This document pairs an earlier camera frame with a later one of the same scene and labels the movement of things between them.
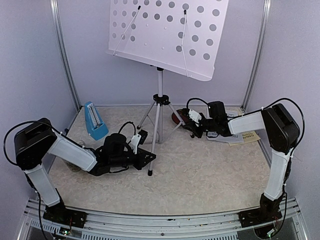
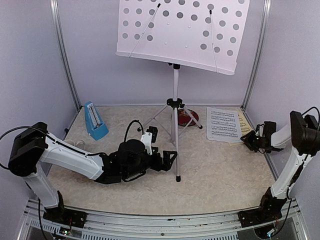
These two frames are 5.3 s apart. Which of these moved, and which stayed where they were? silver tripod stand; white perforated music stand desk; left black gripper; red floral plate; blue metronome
Moved: silver tripod stand; left black gripper; white perforated music stand desk
Stayed: red floral plate; blue metronome
